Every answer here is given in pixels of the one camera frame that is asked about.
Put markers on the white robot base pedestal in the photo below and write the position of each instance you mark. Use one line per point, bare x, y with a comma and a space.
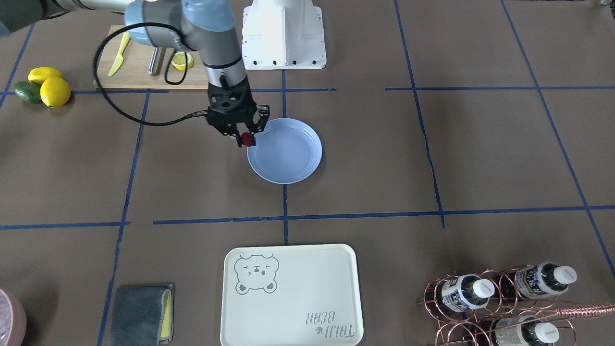
283, 35

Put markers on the yellow lemon near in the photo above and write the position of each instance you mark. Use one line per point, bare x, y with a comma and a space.
55, 92

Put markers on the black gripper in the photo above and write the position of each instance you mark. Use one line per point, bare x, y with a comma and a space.
262, 120

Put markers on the light blue plate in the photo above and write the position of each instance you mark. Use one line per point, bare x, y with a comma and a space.
287, 152

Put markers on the dark tea bottle three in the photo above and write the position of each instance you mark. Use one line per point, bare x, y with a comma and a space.
524, 330

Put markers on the dark tea bottle two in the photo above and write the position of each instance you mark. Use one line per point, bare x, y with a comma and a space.
544, 280

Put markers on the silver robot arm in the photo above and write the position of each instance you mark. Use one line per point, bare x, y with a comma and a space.
203, 26

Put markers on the lemon half slice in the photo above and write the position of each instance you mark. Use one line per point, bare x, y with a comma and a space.
182, 61

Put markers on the cream bear tray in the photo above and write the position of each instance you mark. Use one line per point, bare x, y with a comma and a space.
305, 295

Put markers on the yellow plastic knife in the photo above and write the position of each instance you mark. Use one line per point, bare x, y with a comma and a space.
119, 59

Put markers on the dark tea bottle one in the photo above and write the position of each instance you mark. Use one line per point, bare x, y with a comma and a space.
463, 293

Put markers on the steel knife sharpener rod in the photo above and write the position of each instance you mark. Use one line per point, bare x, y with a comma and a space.
154, 64

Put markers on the pink bowl of ice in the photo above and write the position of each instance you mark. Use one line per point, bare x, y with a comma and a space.
13, 320

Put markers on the wooden cutting board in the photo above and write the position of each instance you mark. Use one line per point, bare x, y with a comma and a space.
134, 71

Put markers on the green lime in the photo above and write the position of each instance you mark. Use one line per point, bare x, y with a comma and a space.
28, 91

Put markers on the yellow lemon far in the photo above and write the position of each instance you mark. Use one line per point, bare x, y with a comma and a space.
40, 74

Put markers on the copper wire bottle rack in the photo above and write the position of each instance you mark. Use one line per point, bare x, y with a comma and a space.
474, 327

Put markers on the grey folded cloth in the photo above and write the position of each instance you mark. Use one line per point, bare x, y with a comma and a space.
142, 315

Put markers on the yellow lemon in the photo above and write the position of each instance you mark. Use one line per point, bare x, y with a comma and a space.
55, 92
40, 74

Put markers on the red strawberry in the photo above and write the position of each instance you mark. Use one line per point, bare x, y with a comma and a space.
246, 139

